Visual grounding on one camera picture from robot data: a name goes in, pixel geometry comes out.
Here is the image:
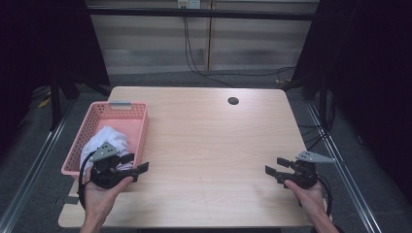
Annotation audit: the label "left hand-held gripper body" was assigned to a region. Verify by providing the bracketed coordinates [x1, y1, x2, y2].
[88, 141, 140, 190]

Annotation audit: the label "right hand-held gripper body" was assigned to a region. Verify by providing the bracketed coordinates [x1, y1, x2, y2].
[281, 150, 337, 190]

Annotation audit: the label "white printed t-shirt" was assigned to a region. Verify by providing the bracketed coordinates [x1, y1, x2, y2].
[80, 125, 134, 173]

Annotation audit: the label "pink plastic basket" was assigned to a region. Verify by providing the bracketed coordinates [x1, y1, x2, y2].
[60, 101, 150, 180]

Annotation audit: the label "person's right hand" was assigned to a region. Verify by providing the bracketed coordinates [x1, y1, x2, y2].
[284, 179, 326, 221]

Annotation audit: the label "person's left hand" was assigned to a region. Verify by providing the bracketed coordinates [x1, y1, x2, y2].
[82, 168, 135, 222]

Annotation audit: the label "grey tape piece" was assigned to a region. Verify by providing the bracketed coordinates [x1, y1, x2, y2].
[54, 195, 81, 207]

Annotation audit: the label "black metal stand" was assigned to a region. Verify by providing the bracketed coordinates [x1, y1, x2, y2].
[50, 74, 111, 132]

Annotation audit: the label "black curtain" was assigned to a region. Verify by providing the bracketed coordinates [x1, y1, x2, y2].
[0, 0, 111, 156]
[292, 0, 412, 195]

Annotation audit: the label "black horizontal bar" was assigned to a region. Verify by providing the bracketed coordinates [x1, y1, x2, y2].
[86, 8, 317, 22]

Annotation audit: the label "left hand-held gripper cable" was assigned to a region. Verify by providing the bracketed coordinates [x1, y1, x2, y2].
[78, 150, 98, 212]

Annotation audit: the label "hand-held gripper cable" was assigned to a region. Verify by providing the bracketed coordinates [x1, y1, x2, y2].
[316, 176, 334, 217]
[78, 150, 98, 212]

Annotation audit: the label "black floor cables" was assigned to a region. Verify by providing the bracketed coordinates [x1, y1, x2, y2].
[297, 86, 336, 152]

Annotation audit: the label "right hand-held gripper cable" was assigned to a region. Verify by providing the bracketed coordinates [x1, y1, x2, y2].
[316, 176, 334, 217]

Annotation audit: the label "metal floor rail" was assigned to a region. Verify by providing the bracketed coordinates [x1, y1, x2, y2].
[0, 96, 77, 233]
[305, 101, 383, 233]

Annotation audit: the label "black hanging cable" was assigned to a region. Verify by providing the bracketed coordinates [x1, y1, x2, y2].
[183, 16, 296, 88]

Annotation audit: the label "white wall socket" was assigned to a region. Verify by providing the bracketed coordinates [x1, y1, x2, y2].
[177, 0, 202, 10]

